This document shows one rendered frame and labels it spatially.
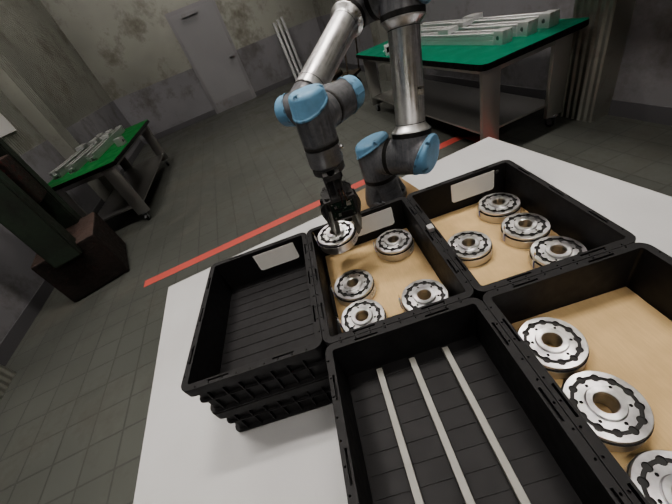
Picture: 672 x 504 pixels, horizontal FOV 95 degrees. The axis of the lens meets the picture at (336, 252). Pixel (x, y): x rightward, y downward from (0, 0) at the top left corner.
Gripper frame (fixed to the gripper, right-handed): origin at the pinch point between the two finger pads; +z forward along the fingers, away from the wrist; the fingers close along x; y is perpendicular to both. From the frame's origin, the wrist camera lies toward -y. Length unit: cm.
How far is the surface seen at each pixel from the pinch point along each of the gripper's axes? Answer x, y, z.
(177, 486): -55, 38, 26
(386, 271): 6.3, 7.9, 10.8
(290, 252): -18.1, -6.8, 5.8
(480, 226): 34.4, 3.2, 10.0
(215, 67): -179, -844, 6
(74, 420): -190, -42, 100
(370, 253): 4.1, -1.2, 10.9
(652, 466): 27, 59, 7
